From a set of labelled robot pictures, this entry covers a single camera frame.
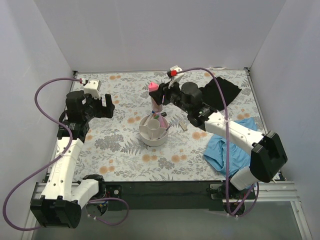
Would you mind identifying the purple cable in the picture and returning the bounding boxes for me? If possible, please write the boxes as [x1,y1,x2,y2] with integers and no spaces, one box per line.
[2,77,130,231]
[176,66,260,217]

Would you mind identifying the purple highlighter pen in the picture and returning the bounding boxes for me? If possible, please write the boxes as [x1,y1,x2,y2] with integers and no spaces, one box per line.
[157,115,167,128]

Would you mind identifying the floral table mat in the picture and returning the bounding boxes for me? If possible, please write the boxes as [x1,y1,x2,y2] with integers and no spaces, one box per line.
[49,70,278,183]

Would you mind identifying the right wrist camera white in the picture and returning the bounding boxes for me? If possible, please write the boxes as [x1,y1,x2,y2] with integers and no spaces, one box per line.
[167,65,184,89]

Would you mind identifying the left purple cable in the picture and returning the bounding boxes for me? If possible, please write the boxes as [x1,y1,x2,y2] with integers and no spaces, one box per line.
[2,77,130,231]

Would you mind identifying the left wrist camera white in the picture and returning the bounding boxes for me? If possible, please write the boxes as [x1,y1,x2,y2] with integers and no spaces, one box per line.
[80,78,101,100]

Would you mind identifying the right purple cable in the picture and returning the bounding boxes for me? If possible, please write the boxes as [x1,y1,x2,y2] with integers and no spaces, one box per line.
[176,66,260,217]

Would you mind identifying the aluminium frame rail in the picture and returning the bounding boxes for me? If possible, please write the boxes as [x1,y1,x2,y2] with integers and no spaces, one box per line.
[22,181,312,240]

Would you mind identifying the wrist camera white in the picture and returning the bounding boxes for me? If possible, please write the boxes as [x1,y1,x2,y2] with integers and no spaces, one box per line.
[167,65,184,89]
[80,78,101,100]

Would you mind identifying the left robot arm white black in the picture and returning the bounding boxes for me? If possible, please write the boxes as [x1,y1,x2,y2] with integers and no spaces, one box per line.
[30,90,115,229]

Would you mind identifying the black folded cloth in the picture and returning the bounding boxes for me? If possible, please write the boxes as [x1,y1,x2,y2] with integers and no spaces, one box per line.
[199,77,242,111]

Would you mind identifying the pink pack of pens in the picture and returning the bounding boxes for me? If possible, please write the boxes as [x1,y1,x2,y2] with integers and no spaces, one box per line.
[148,82,163,113]

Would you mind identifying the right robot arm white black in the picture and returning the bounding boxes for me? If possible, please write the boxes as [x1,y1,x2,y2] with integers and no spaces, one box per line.
[149,82,288,199]

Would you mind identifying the grey speckled eraser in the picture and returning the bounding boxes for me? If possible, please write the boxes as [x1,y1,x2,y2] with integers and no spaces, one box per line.
[179,121,188,131]

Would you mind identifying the thin purple gel pen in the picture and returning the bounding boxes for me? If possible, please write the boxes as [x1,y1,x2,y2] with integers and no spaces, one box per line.
[157,124,173,140]

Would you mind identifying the light blue shorts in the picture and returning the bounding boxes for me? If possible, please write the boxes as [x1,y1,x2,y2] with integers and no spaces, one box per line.
[203,112,262,176]

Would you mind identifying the white round divided organizer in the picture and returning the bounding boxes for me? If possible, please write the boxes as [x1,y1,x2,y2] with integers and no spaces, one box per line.
[138,115,169,147]

